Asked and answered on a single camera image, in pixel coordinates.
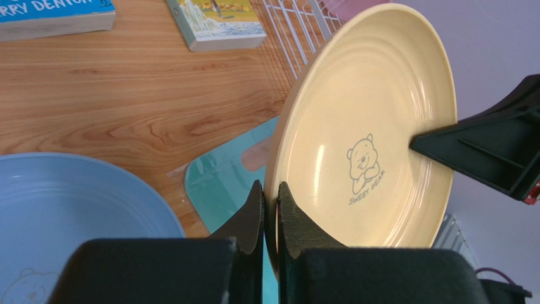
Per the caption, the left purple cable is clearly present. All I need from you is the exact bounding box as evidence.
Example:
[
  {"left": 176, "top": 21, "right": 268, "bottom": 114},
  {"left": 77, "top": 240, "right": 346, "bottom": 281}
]
[{"left": 474, "top": 267, "right": 518, "bottom": 287}]

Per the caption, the teal cutting board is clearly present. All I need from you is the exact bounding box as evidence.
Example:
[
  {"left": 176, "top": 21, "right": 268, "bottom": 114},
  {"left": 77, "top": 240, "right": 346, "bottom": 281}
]
[{"left": 184, "top": 115, "right": 280, "bottom": 304}]

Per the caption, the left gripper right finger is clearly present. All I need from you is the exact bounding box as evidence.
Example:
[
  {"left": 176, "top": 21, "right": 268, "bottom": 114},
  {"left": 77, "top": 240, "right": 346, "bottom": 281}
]
[{"left": 277, "top": 182, "right": 350, "bottom": 303}]

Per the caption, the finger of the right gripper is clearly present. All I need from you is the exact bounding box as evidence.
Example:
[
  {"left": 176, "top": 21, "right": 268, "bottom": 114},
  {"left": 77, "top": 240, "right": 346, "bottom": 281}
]
[{"left": 409, "top": 74, "right": 539, "bottom": 205}]

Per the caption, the white wire dish rack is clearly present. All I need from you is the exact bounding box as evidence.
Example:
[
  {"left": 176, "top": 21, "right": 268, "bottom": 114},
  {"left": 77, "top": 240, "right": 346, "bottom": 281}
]
[{"left": 252, "top": 0, "right": 350, "bottom": 82}]

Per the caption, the blue treehouse book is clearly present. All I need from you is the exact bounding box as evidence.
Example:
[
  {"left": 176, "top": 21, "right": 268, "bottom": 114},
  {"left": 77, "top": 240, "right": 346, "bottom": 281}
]
[{"left": 1, "top": 0, "right": 116, "bottom": 42}]

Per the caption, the pink plate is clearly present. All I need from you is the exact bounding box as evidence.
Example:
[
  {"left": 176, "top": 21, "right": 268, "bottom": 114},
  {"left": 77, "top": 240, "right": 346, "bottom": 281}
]
[{"left": 322, "top": 0, "right": 391, "bottom": 22}]

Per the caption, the blue plate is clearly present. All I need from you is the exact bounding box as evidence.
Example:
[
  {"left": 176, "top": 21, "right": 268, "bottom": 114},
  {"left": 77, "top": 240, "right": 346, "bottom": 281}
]
[{"left": 1, "top": 153, "right": 185, "bottom": 303}]

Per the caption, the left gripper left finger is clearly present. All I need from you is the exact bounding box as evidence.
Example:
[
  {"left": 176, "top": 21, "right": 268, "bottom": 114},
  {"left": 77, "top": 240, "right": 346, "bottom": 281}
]
[{"left": 210, "top": 180, "right": 265, "bottom": 303}]

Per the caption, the yellow cover book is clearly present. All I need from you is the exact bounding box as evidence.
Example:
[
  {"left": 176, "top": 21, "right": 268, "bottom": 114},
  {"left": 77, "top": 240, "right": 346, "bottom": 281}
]
[{"left": 167, "top": 0, "right": 267, "bottom": 52}]

